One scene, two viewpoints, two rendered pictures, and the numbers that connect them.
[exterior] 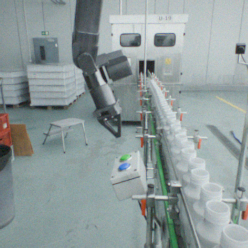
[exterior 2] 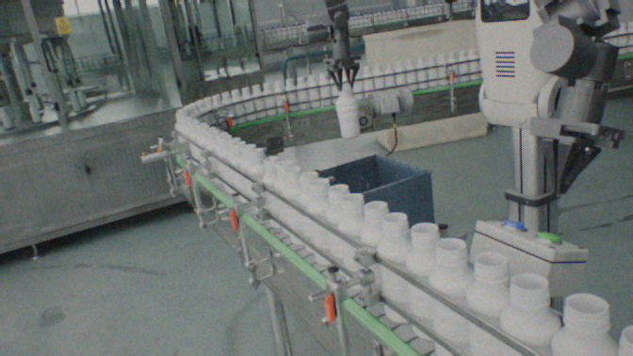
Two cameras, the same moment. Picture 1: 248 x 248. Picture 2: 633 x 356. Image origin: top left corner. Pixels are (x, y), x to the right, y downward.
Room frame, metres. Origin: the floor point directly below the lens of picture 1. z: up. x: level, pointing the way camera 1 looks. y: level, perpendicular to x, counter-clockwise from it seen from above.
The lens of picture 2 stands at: (1.05, -0.58, 1.46)
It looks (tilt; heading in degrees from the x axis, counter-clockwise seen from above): 18 degrees down; 152
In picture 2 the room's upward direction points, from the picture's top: 9 degrees counter-clockwise
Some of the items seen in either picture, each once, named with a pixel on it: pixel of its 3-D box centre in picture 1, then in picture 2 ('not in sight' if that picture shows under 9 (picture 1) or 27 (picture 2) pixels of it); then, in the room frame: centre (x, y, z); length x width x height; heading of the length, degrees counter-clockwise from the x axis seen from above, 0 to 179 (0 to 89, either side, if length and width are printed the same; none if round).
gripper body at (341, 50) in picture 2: not in sight; (341, 51); (-0.24, 0.27, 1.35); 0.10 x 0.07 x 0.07; 89
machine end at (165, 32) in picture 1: (145, 72); not in sight; (5.48, -0.47, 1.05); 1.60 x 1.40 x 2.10; 177
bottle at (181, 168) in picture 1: (186, 179); (429, 281); (0.58, -0.17, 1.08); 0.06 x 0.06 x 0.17
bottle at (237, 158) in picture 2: not in sight; (244, 171); (-0.19, -0.13, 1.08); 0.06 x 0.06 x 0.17
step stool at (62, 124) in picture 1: (63, 132); not in sight; (3.68, 0.98, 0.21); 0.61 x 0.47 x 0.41; 50
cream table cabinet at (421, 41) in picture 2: not in sight; (425, 84); (-3.00, 3.10, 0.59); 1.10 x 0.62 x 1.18; 69
